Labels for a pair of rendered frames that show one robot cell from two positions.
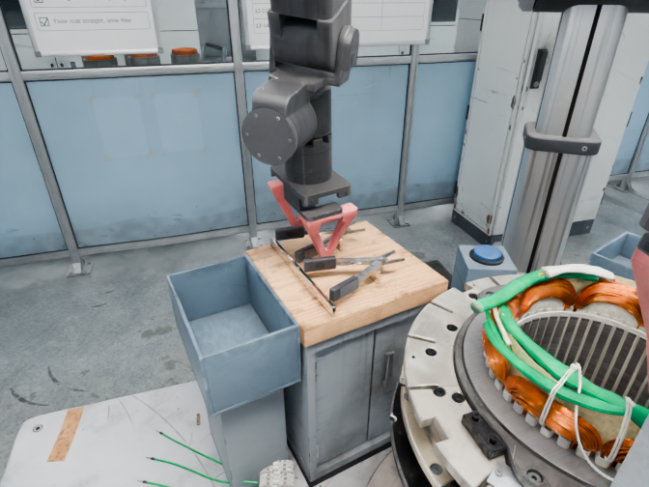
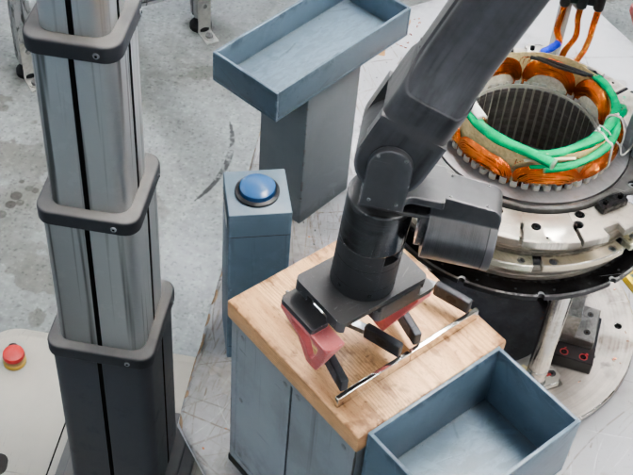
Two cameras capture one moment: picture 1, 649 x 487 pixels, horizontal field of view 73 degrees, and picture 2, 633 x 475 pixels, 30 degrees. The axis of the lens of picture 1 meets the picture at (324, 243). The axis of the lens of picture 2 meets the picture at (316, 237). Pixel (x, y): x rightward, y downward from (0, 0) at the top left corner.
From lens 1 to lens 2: 1.15 m
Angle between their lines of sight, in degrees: 78
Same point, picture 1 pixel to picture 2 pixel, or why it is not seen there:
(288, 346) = (505, 369)
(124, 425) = not seen: outside the picture
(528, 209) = (127, 122)
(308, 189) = (407, 272)
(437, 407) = (594, 225)
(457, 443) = (620, 219)
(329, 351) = not seen: hidden behind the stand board
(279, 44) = (425, 171)
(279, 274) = (409, 382)
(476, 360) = (545, 196)
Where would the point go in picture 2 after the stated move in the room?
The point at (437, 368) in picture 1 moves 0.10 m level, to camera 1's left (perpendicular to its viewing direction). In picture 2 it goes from (554, 223) to (587, 297)
